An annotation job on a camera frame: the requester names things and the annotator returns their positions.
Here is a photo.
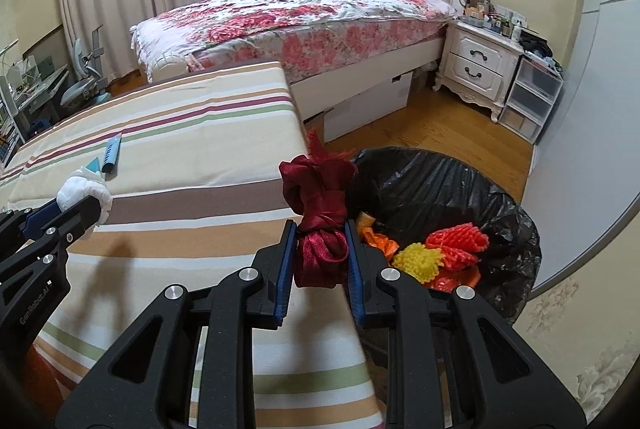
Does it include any white storage box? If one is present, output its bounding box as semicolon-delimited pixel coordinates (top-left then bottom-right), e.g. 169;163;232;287
324;71;414;143

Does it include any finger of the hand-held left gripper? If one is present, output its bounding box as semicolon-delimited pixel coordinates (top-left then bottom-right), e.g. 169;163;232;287
0;194;101;290
0;201;64;245

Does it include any white tissue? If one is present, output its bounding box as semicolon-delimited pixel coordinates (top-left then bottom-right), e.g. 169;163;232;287
56;169;114;241

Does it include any orange-red mesh net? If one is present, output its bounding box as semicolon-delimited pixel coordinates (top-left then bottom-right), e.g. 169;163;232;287
425;221;491;273

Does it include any clear plastic drawer unit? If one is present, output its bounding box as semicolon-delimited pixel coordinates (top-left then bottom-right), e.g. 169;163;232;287
497;56;564;145

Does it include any yellow foam net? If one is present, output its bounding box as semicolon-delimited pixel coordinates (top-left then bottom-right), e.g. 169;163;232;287
391;243;446;285

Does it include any pink floral blanket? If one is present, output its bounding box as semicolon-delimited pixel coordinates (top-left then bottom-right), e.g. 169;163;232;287
130;0;459;76

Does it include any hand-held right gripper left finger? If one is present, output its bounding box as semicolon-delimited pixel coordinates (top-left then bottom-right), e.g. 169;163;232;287
54;219;299;429

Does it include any grey-blue desk chair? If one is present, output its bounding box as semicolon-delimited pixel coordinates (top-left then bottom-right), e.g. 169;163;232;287
60;25;114;110

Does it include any orange plastic bag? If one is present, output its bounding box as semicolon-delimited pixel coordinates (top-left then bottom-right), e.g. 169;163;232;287
357;211;404;261

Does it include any black bag lined bin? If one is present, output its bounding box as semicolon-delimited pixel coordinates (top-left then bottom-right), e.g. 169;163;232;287
345;148;544;362

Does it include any grey study desk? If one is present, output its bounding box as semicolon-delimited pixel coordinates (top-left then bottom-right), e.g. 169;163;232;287
0;43;71;162

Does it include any white wardrobe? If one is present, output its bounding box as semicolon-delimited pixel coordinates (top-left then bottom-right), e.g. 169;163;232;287
520;0;640;296

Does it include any striped mattress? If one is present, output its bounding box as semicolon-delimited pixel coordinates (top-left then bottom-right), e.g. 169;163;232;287
0;61;397;429

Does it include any red plastic scrap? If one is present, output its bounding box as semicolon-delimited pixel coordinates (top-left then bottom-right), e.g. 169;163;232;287
429;266;484;294

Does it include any pile of black items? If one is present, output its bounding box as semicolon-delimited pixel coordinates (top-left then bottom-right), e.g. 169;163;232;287
520;29;564;70

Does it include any dark red ribbon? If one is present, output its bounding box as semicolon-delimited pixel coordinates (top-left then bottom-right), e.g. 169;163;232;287
278;129;359;289

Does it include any cluster of small bottles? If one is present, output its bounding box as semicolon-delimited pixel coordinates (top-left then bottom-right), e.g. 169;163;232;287
462;0;529;42

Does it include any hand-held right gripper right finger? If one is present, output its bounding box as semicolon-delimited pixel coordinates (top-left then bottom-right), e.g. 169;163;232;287
344;219;587;429

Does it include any blue paper sleeve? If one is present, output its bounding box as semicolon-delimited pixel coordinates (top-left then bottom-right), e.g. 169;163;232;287
101;133;124;178

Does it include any white nightstand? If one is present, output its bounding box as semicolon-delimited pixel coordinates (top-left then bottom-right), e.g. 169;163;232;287
432;19;524;126

